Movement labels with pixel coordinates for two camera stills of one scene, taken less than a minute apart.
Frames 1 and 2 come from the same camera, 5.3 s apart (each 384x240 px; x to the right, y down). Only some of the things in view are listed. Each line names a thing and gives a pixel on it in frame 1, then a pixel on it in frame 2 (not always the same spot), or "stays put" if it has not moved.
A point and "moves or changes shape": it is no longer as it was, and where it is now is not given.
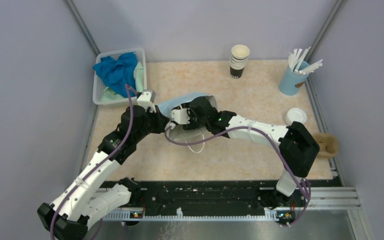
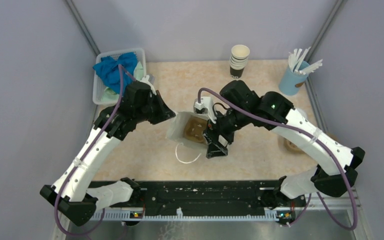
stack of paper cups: [239, 56] stays put
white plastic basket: [98, 85] stays put
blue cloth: [118, 72] stays put
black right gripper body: [194, 122] → [229, 123]
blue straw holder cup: [290, 79] stays put
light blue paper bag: [177, 133] moves or changes shape
